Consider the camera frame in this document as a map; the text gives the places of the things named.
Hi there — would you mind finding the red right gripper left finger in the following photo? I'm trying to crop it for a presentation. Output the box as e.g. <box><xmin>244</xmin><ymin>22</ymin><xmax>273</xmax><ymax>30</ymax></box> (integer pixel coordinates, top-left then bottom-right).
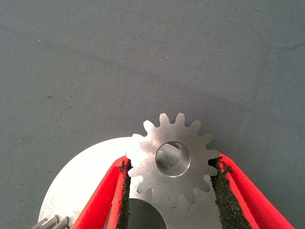
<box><xmin>71</xmin><ymin>156</ymin><xmax>133</xmax><ymax>229</ymax></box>

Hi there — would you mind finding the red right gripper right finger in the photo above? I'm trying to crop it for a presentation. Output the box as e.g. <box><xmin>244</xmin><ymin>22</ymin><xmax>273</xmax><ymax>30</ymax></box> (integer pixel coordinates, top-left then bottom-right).
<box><xmin>208</xmin><ymin>153</ymin><xmax>296</xmax><ymax>229</ymax></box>

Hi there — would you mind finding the small steel gear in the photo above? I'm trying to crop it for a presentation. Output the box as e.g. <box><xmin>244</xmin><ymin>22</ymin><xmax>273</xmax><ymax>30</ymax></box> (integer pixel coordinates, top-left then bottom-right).
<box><xmin>30</xmin><ymin>214</ymin><xmax>70</xmax><ymax>229</ymax></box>
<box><xmin>125</xmin><ymin>113</ymin><xmax>220</xmax><ymax>209</ymax></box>

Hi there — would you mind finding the round metal plate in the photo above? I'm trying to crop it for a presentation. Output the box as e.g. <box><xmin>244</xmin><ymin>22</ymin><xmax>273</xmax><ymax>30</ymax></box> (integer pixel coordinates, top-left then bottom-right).
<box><xmin>38</xmin><ymin>136</ymin><xmax>224</xmax><ymax>229</ymax></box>

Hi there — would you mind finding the dark grey table cloth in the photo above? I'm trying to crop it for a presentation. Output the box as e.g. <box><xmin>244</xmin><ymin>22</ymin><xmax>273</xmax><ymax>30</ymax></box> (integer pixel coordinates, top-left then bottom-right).
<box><xmin>0</xmin><ymin>0</ymin><xmax>305</xmax><ymax>229</ymax></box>

